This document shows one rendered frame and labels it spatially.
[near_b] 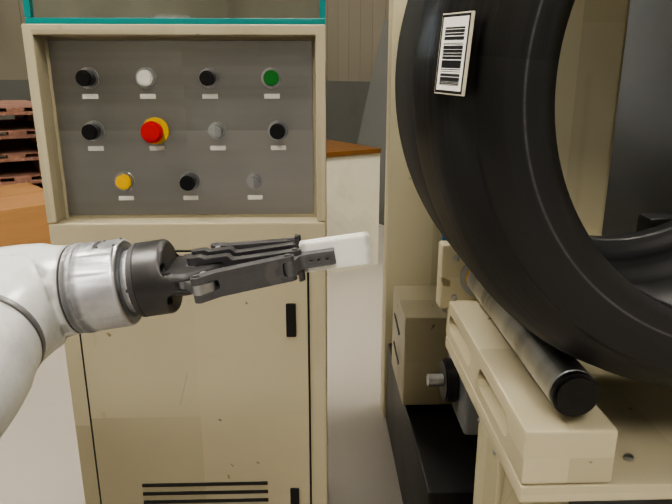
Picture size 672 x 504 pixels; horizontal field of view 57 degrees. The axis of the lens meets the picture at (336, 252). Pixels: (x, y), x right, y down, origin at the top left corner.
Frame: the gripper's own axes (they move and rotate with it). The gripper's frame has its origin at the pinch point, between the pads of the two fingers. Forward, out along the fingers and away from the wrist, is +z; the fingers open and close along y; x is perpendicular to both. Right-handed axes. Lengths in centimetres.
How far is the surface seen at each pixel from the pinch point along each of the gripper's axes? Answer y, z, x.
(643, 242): 15.5, 38.9, 9.1
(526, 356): -1.7, 17.9, 13.5
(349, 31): 578, 39, -51
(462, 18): -11.2, 11.8, -19.6
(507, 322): 5.8, 18.2, 12.9
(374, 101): 480, 47, 13
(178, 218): 65, -31, 7
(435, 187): -6.1, 9.5, -6.3
